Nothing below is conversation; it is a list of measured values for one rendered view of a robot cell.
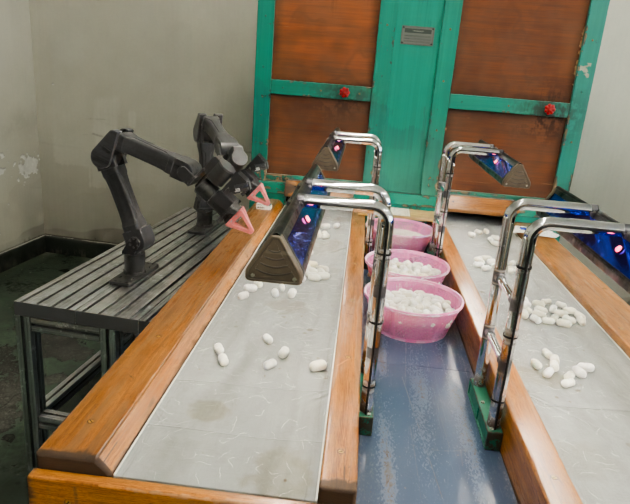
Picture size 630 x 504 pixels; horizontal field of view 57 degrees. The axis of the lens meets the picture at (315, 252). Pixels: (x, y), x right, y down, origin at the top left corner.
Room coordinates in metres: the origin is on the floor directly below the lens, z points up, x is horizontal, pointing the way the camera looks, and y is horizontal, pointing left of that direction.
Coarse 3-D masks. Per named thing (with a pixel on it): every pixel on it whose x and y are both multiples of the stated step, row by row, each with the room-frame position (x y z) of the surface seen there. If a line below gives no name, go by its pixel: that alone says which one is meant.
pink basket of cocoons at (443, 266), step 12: (372, 252) 1.81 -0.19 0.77; (396, 252) 1.86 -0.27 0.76; (408, 252) 1.86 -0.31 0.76; (420, 252) 1.85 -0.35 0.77; (372, 264) 1.80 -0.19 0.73; (444, 264) 1.77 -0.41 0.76; (396, 276) 1.62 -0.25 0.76; (408, 276) 1.61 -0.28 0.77; (420, 276) 1.61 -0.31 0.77; (432, 276) 1.62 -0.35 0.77; (444, 276) 1.68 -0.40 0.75; (408, 288) 1.62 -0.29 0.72; (432, 288) 1.65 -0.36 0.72
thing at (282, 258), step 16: (320, 176) 1.32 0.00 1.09; (304, 192) 1.05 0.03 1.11; (320, 192) 1.22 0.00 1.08; (288, 208) 0.90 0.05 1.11; (304, 208) 0.99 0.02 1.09; (288, 224) 0.82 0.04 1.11; (304, 224) 0.92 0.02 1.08; (320, 224) 1.06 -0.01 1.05; (272, 240) 0.75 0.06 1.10; (288, 240) 0.78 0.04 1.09; (304, 240) 0.87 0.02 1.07; (256, 256) 0.75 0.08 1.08; (272, 256) 0.75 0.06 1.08; (288, 256) 0.75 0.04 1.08; (304, 256) 0.82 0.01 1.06; (256, 272) 0.75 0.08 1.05; (272, 272) 0.75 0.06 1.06; (288, 272) 0.75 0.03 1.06; (304, 272) 0.78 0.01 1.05
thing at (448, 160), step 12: (456, 144) 2.06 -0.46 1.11; (468, 144) 2.06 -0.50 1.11; (480, 144) 2.06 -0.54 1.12; (492, 144) 2.06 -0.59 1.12; (444, 156) 2.06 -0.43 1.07; (444, 168) 2.06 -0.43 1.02; (444, 180) 2.06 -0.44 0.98; (444, 192) 1.92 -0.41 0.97; (444, 204) 1.91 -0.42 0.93; (444, 216) 1.90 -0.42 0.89; (432, 228) 2.07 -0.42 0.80; (444, 228) 1.91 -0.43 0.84; (432, 240) 2.06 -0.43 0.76; (432, 252) 2.05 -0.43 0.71; (432, 264) 1.91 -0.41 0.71
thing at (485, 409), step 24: (504, 216) 1.10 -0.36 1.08; (504, 240) 1.09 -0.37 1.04; (528, 240) 0.94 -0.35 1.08; (504, 264) 1.09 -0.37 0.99; (528, 264) 0.94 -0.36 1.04; (504, 288) 1.02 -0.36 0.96; (504, 336) 0.95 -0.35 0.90; (480, 360) 1.10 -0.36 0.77; (504, 360) 0.94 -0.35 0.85; (480, 384) 1.09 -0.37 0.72; (504, 384) 0.94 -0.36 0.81; (480, 408) 1.01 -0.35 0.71; (480, 432) 0.98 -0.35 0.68
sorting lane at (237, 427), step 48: (336, 240) 2.02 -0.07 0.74; (240, 288) 1.48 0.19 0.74; (288, 288) 1.51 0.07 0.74; (336, 288) 1.54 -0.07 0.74; (240, 336) 1.19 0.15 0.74; (288, 336) 1.21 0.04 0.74; (336, 336) 1.22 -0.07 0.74; (192, 384) 0.97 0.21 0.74; (240, 384) 0.98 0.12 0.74; (288, 384) 1.00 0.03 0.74; (144, 432) 0.81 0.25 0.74; (192, 432) 0.82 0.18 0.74; (240, 432) 0.83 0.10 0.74; (288, 432) 0.84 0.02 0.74; (144, 480) 0.70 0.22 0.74; (192, 480) 0.71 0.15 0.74; (240, 480) 0.72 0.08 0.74; (288, 480) 0.72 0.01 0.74
